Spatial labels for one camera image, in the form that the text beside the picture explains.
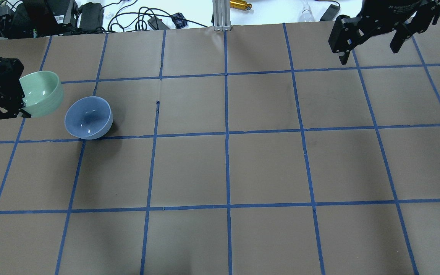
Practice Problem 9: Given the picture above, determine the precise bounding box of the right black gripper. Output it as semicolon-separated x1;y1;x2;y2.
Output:
328;0;440;65

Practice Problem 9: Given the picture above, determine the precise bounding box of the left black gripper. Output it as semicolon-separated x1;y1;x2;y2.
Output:
0;57;32;120

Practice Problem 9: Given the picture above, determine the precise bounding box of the green ceramic bowl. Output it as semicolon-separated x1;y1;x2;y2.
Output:
19;70;63;118

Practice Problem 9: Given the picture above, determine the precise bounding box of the blue ceramic bowl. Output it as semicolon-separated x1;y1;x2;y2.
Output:
64;96;113;140

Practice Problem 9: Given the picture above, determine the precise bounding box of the black power brick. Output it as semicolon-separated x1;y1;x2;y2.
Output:
319;4;340;21

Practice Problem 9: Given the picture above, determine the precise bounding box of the white light bulb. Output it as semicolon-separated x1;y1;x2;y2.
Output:
299;0;315;22

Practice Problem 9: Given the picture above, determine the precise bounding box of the yellow hand tool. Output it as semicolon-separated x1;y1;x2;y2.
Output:
229;0;252;11

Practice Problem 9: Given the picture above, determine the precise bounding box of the black power adapter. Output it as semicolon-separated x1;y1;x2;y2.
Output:
147;16;170;30

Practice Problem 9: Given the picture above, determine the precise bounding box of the aluminium frame post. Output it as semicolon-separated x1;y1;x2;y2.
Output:
212;0;232;31

